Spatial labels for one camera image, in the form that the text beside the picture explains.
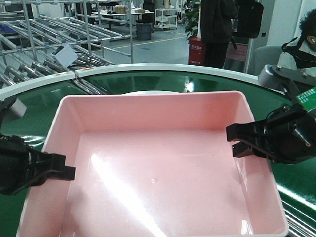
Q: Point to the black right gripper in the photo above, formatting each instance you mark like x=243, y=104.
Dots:
x=288, y=134

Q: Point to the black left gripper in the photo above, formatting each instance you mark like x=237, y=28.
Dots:
x=15, y=157

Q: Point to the pink plastic bin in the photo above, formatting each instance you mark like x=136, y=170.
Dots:
x=153, y=165

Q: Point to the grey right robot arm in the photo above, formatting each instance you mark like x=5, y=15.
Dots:
x=290, y=82

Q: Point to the green circuit board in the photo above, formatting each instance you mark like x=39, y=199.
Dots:
x=308, y=99

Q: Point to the steel conveyor rollers rear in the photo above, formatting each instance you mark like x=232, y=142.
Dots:
x=88, y=87

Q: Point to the steel conveyor rollers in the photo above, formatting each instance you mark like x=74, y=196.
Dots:
x=88, y=87
x=299, y=223

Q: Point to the grey fabric chair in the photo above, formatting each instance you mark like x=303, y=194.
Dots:
x=266, y=55

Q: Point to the white outer conveyor rim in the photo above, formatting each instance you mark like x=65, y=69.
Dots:
x=54, y=78

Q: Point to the steel conveyor rollers right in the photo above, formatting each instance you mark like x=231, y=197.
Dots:
x=299, y=223

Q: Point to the seated person with dark hair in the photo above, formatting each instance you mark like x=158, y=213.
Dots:
x=300, y=52

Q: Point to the red fire extinguisher cabinet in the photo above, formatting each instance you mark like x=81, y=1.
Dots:
x=196, y=52

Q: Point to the white electrical box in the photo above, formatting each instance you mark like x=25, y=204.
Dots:
x=64, y=55

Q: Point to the grey kiosk with black hood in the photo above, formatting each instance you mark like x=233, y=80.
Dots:
x=246, y=28

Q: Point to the person in dark clothes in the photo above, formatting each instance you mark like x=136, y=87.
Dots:
x=216, y=29

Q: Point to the metal roller flow rack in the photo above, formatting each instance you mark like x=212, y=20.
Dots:
x=30, y=30

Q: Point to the green potted plant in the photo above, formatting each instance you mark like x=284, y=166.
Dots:
x=191, y=18

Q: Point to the dark grey storage crate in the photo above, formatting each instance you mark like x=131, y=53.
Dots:
x=144, y=31

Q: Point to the white wire trolley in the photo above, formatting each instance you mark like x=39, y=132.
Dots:
x=165, y=18

